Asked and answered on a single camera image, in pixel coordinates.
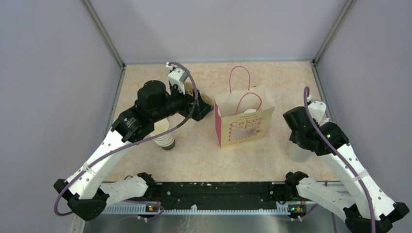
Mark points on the pink paper gift bag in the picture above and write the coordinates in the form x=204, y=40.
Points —
x=232, y=126

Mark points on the white plastic cup lid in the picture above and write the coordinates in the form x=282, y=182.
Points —
x=249, y=111

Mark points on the stack of paper cups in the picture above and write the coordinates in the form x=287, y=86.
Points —
x=167, y=141

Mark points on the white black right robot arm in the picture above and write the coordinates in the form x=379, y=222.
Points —
x=366, y=208

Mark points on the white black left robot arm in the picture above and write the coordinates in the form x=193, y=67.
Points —
x=85, y=191

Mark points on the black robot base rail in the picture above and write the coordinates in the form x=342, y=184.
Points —
x=221, y=195

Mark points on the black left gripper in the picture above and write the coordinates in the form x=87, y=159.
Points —
x=187, y=100

